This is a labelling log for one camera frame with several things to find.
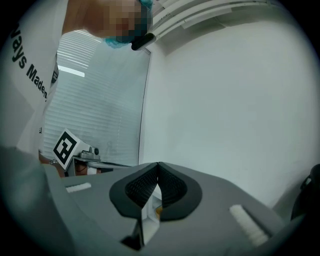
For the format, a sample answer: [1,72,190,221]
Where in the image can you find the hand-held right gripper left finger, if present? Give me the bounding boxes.
[109,161,160,219]

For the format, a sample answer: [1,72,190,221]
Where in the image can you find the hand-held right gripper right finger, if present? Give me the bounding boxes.
[157,161,203,222]

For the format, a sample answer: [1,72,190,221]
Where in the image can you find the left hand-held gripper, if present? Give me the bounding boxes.
[52,128,131,177]

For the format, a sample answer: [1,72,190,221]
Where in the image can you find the person's left forearm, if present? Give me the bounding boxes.
[38,149,66,178]

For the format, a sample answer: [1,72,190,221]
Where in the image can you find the person's left hand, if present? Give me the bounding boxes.
[74,163,103,176]

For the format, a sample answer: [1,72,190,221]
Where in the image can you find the white window blinds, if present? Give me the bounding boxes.
[42,31,152,168]

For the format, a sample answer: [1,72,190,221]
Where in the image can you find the person's white printed T-shirt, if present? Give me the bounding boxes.
[0,0,68,161]

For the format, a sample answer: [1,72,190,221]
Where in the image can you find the black office chair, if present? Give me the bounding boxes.
[290,163,320,221]

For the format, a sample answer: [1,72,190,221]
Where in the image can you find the teal hair cap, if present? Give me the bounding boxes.
[104,0,154,50]

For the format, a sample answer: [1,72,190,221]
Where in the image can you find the person's head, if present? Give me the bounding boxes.
[62,0,153,43]

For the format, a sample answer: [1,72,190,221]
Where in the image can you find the white ceiling pipe run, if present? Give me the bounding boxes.
[151,0,278,38]

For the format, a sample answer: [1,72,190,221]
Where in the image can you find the black head-mounted camera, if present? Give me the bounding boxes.
[130,33,160,51]

